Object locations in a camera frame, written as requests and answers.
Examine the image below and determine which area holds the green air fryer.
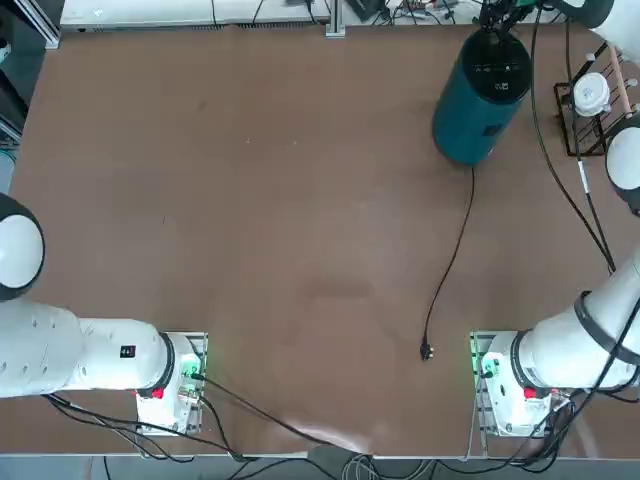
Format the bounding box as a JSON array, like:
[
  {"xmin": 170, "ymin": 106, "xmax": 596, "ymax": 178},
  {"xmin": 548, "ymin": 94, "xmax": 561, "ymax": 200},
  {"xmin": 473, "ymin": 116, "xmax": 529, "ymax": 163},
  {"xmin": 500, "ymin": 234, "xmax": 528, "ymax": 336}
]
[{"xmin": 432, "ymin": 27, "xmax": 532, "ymax": 167}]

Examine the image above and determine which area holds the white cup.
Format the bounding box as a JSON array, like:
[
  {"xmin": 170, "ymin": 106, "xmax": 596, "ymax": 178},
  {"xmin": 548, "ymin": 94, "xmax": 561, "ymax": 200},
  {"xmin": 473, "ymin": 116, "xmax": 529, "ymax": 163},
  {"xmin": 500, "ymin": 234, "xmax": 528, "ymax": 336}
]
[{"xmin": 572, "ymin": 71, "xmax": 613, "ymax": 118}]

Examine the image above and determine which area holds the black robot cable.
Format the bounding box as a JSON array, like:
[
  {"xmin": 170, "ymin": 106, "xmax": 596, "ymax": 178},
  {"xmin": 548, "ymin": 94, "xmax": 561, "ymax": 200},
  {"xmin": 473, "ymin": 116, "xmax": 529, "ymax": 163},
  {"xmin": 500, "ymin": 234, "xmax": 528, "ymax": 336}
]
[
  {"xmin": 529, "ymin": 4, "xmax": 617, "ymax": 274},
  {"xmin": 564, "ymin": 12, "xmax": 617, "ymax": 274}
]

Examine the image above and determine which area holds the black wire cup rack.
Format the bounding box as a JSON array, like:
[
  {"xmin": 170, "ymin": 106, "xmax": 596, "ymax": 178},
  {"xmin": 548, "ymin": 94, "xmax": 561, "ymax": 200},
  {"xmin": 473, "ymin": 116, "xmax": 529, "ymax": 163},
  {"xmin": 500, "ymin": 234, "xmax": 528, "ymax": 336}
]
[{"xmin": 552, "ymin": 40, "xmax": 640, "ymax": 159}]

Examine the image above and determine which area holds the black air fryer power cord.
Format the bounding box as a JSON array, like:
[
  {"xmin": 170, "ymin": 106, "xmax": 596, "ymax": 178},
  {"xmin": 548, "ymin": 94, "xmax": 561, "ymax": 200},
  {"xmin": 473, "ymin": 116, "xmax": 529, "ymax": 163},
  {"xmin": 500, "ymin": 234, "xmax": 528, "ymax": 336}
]
[{"xmin": 418, "ymin": 164, "xmax": 476, "ymax": 364}]

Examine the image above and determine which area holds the black floor cable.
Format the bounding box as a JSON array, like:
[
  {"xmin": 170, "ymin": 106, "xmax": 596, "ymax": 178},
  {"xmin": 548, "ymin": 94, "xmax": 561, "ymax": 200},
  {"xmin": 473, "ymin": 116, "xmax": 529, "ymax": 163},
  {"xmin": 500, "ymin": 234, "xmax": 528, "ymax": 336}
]
[{"xmin": 199, "ymin": 374, "xmax": 351, "ymax": 449}]

